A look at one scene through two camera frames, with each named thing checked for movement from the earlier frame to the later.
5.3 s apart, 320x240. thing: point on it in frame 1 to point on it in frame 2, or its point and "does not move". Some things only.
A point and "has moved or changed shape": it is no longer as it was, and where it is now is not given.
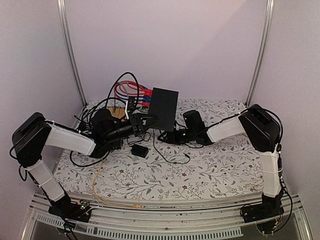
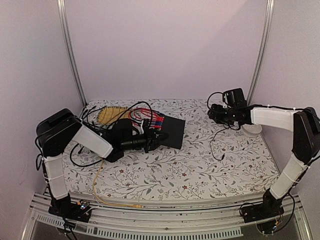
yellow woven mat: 119,112 does not move
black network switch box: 163,109 has moved or changed shape
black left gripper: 136,125 to 152,139
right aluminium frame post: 256,75 does not move
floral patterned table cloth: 150,168 does not move
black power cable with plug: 163,157 to 224,154
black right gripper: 170,137 to 215,114
